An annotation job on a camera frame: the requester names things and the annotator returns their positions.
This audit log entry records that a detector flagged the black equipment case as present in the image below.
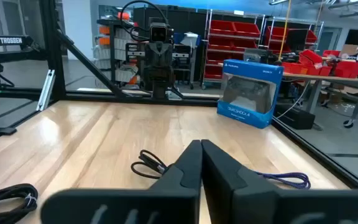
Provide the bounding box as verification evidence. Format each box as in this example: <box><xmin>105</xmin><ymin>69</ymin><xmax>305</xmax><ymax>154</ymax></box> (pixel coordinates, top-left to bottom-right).
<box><xmin>273</xmin><ymin>104</ymin><xmax>316</xmax><ymax>131</ymax></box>

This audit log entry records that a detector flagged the black aluminium table frame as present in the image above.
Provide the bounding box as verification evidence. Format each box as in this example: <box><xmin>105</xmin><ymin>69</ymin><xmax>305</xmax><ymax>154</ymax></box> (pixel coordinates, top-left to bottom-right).
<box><xmin>0</xmin><ymin>0</ymin><xmax>358</xmax><ymax>190</ymax></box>

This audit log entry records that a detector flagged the purple braided USB-C cable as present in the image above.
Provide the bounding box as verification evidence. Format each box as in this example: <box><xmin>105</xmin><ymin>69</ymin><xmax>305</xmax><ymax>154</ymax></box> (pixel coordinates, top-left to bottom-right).
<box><xmin>255</xmin><ymin>172</ymin><xmax>311</xmax><ymax>190</ymax></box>

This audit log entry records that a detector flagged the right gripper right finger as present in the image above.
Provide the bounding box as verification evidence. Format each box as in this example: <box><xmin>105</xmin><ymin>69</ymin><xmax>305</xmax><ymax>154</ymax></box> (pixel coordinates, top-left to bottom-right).
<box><xmin>201</xmin><ymin>139</ymin><xmax>358</xmax><ymax>224</ymax></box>

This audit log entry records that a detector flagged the blue DualShock controller box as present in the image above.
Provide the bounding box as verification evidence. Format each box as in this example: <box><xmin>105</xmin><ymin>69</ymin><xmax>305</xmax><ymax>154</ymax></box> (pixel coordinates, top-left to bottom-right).
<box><xmin>216</xmin><ymin>58</ymin><xmax>284</xmax><ymax>129</ymax></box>

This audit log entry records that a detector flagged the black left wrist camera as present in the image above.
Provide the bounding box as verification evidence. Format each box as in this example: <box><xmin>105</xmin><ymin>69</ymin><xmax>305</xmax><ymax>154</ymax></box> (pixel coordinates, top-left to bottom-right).
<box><xmin>149</xmin><ymin>22</ymin><xmax>169</xmax><ymax>44</ymax></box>

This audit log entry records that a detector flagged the black utility cart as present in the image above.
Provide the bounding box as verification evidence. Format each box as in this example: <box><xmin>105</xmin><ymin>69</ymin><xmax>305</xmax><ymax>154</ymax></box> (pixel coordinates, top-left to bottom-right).
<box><xmin>172</xmin><ymin>32</ymin><xmax>200</xmax><ymax>91</ymax></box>

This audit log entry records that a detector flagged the grey work table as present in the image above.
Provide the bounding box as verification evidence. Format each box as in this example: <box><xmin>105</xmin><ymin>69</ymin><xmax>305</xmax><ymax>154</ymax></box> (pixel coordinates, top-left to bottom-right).
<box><xmin>283</xmin><ymin>70</ymin><xmax>358</xmax><ymax>129</ymax></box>

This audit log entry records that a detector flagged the metal rack with red bins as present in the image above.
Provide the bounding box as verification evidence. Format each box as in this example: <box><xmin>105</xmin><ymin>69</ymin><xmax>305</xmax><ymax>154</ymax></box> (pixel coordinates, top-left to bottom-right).
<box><xmin>201</xmin><ymin>9</ymin><xmax>266</xmax><ymax>90</ymax></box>
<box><xmin>264</xmin><ymin>17</ymin><xmax>325</xmax><ymax>55</ymax></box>

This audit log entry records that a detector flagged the black storage cabinet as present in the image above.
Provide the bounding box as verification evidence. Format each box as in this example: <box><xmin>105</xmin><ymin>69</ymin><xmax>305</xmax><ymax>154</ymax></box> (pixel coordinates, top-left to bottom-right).
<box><xmin>132</xmin><ymin>5</ymin><xmax>209</xmax><ymax>85</ymax></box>

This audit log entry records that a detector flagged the silver aluminium strip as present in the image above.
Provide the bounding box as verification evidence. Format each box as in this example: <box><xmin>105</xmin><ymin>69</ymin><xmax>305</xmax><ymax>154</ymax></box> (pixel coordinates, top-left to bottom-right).
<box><xmin>35</xmin><ymin>68</ymin><xmax>56</xmax><ymax>112</ymax></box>

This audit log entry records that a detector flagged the thick black cable bundle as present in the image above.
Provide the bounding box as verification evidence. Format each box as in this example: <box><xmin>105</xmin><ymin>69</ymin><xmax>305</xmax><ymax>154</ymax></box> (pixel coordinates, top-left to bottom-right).
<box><xmin>0</xmin><ymin>183</ymin><xmax>39</xmax><ymax>224</ymax></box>

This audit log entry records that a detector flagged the shelf with parts drawers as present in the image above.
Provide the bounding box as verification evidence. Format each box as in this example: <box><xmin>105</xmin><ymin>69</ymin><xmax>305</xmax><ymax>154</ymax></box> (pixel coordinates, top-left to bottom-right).
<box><xmin>93</xmin><ymin>12</ymin><xmax>142</xmax><ymax>88</ymax></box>

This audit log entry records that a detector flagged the white floor cable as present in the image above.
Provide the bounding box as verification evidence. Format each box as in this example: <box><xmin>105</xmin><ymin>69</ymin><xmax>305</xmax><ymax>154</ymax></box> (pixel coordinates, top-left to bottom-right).
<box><xmin>275</xmin><ymin>80</ymin><xmax>311</xmax><ymax>121</ymax></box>

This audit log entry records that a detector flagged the red plastic bin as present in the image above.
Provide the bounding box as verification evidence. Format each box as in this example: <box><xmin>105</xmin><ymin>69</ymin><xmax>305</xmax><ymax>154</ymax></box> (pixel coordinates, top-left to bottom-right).
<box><xmin>281</xmin><ymin>62</ymin><xmax>309</xmax><ymax>75</ymax></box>
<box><xmin>299</xmin><ymin>49</ymin><xmax>323</xmax><ymax>66</ymax></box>
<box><xmin>306</xmin><ymin>64</ymin><xmax>333</xmax><ymax>77</ymax></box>
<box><xmin>336</xmin><ymin>60</ymin><xmax>358</xmax><ymax>78</ymax></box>

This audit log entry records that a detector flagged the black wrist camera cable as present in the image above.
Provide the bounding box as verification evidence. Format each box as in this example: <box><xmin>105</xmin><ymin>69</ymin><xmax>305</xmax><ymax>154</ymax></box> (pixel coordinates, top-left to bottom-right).
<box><xmin>119</xmin><ymin>0</ymin><xmax>171</xmax><ymax>42</ymax></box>

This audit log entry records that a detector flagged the yellow hanging cord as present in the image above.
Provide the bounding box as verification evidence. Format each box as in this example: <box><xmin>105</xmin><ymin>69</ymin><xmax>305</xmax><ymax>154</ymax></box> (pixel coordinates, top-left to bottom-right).
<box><xmin>277</xmin><ymin>0</ymin><xmax>292</xmax><ymax>62</ymax></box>

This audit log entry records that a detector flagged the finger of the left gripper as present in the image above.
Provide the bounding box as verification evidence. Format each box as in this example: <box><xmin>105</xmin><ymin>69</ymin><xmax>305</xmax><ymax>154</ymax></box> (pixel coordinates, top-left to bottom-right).
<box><xmin>158</xmin><ymin>42</ymin><xmax>173</xmax><ymax>68</ymax></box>
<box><xmin>144</xmin><ymin>42</ymin><xmax>160</xmax><ymax>68</ymax></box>

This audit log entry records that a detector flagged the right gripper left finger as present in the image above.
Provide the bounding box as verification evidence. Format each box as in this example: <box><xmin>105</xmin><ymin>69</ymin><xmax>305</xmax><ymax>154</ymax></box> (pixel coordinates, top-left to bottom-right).
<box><xmin>40</xmin><ymin>139</ymin><xmax>203</xmax><ymax>224</ymax></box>

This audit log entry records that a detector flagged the brown cardboard box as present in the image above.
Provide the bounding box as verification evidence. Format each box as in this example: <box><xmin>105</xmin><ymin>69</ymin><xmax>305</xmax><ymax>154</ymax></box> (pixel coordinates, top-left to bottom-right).
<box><xmin>340</xmin><ymin>43</ymin><xmax>358</xmax><ymax>58</ymax></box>

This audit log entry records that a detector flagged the thin black USB-C cable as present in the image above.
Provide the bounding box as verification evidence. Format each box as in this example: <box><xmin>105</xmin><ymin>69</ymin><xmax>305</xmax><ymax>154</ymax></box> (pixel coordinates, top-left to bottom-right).
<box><xmin>131</xmin><ymin>149</ymin><xmax>171</xmax><ymax>180</ymax></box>

